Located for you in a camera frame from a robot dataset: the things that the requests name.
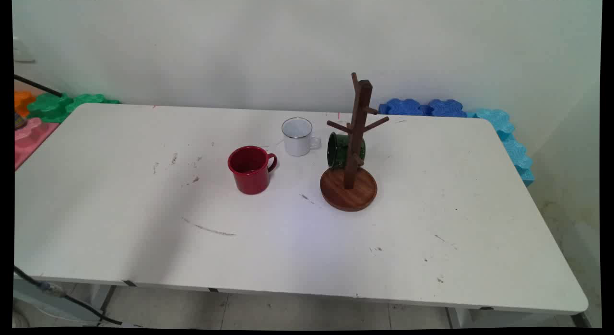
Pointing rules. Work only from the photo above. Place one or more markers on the light blue foam tile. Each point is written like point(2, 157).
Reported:
point(494, 119)
point(517, 152)
point(526, 176)

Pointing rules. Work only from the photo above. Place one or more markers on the grey table leg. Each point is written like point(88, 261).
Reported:
point(106, 304)

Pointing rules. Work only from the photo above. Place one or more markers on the pink foam tile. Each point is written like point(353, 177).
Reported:
point(29, 138)

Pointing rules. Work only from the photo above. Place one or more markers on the white enamel mug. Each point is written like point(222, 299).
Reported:
point(297, 145)

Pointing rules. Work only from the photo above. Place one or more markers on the orange foam tile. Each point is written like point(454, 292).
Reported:
point(23, 101)

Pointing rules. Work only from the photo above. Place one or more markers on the white wall outlet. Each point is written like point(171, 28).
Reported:
point(23, 52)

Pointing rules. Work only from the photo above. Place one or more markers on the dark blue foam tile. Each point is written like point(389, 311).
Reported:
point(403, 107)
point(447, 108)

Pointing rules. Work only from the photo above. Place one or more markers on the green enamel mug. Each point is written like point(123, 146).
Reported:
point(338, 150)

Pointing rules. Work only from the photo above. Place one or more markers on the green foam tile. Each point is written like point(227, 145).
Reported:
point(48, 108)
point(91, 100)

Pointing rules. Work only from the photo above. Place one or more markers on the brown wooden mug tree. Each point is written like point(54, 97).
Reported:
point(349, 193)

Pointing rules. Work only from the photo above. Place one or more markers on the red enamel mug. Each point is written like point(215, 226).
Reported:
point(250, 179)

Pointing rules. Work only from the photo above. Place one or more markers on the thin black rod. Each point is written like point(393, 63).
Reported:
point(38, 86)

